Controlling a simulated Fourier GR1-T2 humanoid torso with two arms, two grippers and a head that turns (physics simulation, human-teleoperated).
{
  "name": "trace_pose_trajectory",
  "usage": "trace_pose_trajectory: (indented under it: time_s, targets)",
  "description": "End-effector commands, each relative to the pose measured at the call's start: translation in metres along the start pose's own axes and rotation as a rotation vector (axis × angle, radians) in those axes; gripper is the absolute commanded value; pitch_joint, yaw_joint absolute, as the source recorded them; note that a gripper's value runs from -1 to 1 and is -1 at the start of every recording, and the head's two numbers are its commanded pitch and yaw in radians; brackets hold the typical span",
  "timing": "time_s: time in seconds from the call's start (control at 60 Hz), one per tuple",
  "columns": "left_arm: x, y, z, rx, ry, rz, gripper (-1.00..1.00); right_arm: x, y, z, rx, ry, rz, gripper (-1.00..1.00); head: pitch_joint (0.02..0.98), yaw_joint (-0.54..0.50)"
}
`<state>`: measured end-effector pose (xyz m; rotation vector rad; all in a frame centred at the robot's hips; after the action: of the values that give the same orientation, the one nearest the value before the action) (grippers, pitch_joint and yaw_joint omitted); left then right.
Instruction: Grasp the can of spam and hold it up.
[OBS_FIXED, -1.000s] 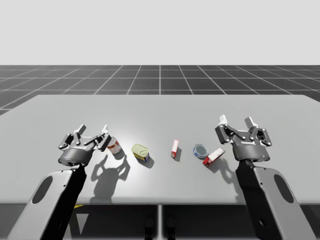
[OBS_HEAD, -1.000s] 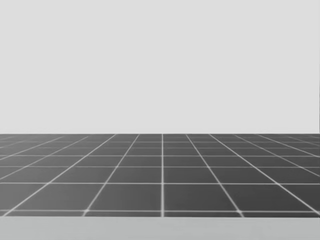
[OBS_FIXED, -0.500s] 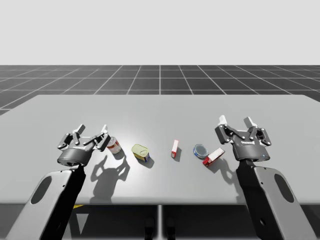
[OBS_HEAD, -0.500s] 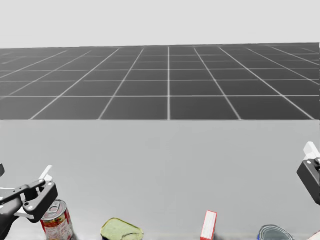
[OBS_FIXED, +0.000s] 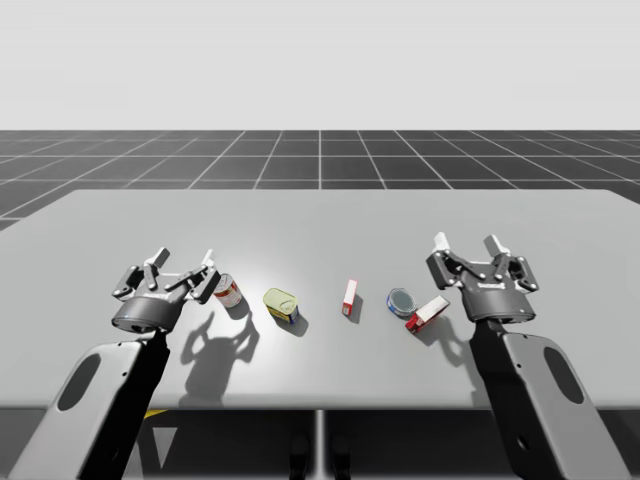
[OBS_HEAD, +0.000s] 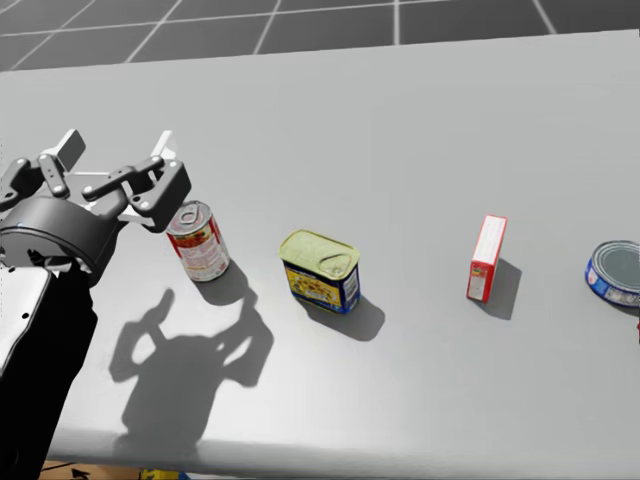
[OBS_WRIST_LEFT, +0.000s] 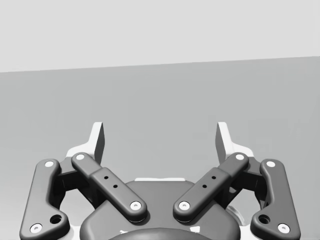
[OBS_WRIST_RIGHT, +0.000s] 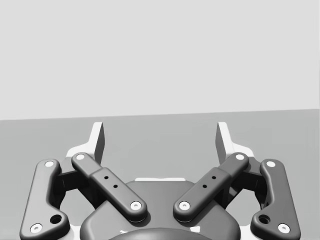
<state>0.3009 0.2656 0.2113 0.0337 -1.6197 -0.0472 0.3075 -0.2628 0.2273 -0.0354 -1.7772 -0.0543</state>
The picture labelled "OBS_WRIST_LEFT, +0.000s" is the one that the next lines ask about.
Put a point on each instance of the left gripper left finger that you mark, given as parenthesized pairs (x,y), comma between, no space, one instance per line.
(112,183)

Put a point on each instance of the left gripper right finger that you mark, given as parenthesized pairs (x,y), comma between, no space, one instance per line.
(207,183)

